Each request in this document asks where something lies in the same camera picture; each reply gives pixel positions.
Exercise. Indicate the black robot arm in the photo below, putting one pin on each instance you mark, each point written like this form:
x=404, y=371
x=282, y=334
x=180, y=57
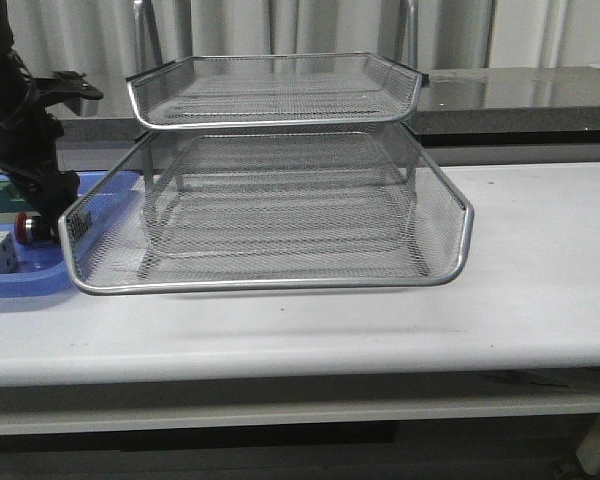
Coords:
x=12, y=68

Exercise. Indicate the white table leg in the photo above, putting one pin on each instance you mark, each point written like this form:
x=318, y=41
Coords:
x=588, y=451

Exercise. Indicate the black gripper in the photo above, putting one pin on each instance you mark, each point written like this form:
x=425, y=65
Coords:
x=28, y=135

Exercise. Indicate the red emergency stop button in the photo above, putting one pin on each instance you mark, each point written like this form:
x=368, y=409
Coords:
x=33, y=230

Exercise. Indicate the grey metal rack frame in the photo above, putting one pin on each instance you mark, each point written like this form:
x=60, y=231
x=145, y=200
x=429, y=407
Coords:
x=279, y=169

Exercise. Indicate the grey stone back counter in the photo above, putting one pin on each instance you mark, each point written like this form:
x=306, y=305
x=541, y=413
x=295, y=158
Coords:
x=488, y=116

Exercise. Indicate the green terminal block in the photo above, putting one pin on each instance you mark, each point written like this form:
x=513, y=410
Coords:
x=11, y=200

